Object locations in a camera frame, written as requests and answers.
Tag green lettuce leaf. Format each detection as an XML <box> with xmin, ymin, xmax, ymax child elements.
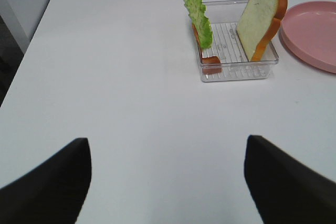
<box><xmin>183</xmin><ymin>0</ymin><xmax>213</xmax><ymax>49</ymax></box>

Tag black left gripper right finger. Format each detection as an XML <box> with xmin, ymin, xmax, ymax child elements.
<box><xmin>244</xmin><ymin>135</ymin><xmax>335</xmax><ymax>223</ymax></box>

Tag bacon strip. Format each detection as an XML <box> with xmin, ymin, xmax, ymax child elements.
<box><xmin>192</xmin><ymin>24</ymin><xmax>222</xmax><ymax>74</ymax></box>

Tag pink round plate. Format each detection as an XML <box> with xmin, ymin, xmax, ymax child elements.
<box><xmin>280</xmin><ymin>1</ymin><xmax>335</xmax><ymax>73</ymax></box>

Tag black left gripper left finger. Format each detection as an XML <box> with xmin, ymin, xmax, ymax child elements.
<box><xmin>1</xmin><ymin>138</ymin><xmax>92</xmax><ymax>223</ymax></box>

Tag clear plastic left tray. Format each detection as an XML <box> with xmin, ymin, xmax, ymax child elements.
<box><xmin>196</xmin><ymin>0</ymin><xmax>279</xmax><ymax>82</ymax></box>

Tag bread slice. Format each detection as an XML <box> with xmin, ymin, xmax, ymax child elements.
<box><xmin>236</xmin><ymin>0</ymin><xmax>288</xmax><ymax>61</ymax></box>

